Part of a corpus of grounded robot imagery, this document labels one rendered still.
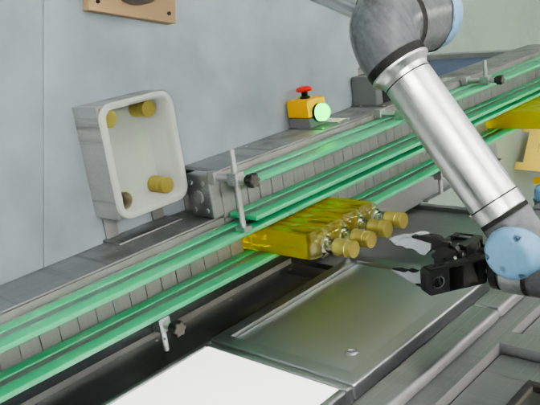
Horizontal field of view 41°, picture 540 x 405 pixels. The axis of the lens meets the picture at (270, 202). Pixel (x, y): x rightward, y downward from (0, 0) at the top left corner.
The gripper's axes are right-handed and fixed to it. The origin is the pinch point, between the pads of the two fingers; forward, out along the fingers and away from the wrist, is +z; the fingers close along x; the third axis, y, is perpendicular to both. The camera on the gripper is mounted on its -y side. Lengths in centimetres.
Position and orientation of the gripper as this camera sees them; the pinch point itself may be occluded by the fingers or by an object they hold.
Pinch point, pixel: (394, 256)
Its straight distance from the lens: 135.5
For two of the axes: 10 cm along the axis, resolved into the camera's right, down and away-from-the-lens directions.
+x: -1.3, -9.6, -2.6
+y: 6.7, -2.8, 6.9
